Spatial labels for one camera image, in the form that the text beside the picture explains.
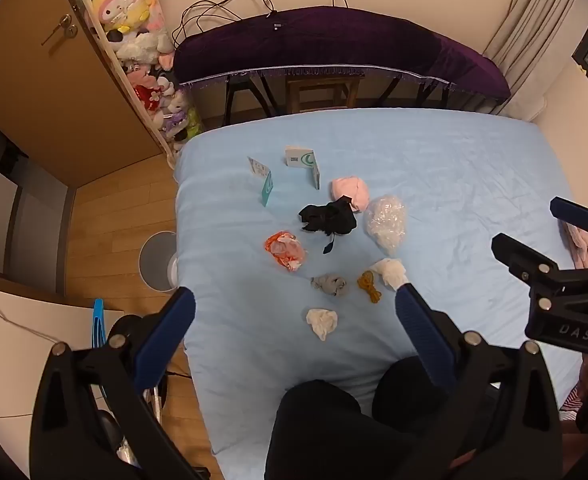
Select pink plush cloth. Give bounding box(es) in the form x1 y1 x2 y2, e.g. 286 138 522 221
561 219 588 272

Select metal door handle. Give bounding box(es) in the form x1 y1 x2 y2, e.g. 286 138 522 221
40 14 79 55

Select grey round trash bin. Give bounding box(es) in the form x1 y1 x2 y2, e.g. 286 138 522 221
139 231 180 293

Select folded white card green logo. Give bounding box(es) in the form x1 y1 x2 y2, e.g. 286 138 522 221
285 146 321 190

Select wooden wardrobe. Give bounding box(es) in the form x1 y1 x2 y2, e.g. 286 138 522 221
0 0 175 191

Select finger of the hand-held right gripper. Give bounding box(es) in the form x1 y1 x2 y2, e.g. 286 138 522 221
491 232 566 302
550 197 588 247

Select black cloth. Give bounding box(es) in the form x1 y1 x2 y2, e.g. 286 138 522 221
298 196 359 255

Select beige curtain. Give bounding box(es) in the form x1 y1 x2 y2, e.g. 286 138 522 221
481 0 588 77

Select pink crumpled cloth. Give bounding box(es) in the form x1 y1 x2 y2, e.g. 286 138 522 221
330 176 371 213

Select grey tissue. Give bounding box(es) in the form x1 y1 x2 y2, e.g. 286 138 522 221
310 273 353 299

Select black cables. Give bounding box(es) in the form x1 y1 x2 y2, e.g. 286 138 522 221
172 0 351 47

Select wooden stool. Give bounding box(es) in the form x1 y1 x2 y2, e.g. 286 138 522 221
285 71 366 115

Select bed with light blue sheet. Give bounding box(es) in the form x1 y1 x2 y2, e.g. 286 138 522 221
174 108 588 480

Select person's right leg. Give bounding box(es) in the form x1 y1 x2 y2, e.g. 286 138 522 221
371 355 505 480

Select folded white teal card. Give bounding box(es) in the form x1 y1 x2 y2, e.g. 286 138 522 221
247 156 274 207

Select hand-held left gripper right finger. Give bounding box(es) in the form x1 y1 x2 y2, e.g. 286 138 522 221
393 282 565 480

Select white desk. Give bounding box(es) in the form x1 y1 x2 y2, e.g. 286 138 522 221
0 282 125 420

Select grey cabinet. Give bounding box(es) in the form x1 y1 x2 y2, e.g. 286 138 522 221
0 110 77 295

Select black keyboard stand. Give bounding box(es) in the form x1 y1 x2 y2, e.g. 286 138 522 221
223 71 456 127

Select mustard yellow sock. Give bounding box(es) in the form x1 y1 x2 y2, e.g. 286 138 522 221
357 270 385 305

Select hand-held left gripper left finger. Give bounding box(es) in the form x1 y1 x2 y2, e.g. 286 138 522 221
29 286 211 480

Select orange white wrapper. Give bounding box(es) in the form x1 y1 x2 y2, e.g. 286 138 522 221
264 231 307 272

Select blue plastic slatted piece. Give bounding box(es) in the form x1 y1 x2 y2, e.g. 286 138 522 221
91 298 108 350

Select clear plastic bag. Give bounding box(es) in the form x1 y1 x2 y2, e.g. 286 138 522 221
364 194 408 256

